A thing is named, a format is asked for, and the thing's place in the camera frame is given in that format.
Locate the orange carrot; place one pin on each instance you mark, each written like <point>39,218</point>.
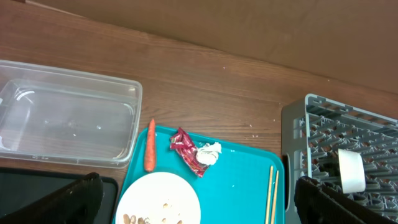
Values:
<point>150,152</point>

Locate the crumpled white tissue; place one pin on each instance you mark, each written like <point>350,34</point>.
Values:
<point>209,153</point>

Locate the wooden chopstick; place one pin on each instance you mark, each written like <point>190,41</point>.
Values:
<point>274,199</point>
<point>269,189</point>

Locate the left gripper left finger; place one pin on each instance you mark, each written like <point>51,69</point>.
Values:
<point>77,202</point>

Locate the plate with peanuts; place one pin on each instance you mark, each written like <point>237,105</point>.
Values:
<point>159,197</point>

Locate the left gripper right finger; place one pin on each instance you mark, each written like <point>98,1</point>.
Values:
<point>317,203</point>

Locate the teal plastic tray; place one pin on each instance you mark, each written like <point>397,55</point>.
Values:
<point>234,190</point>

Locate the red snack wrapper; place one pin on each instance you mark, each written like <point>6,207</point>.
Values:
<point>182,143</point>

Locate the grey dishwasher rack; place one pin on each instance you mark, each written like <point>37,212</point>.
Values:
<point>315,128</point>

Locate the clear plastic bin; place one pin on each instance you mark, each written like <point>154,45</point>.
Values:
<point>62,116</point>

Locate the black plastic bin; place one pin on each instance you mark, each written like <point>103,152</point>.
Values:
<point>21,187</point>

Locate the white bowl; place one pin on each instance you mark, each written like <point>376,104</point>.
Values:
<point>351,171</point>

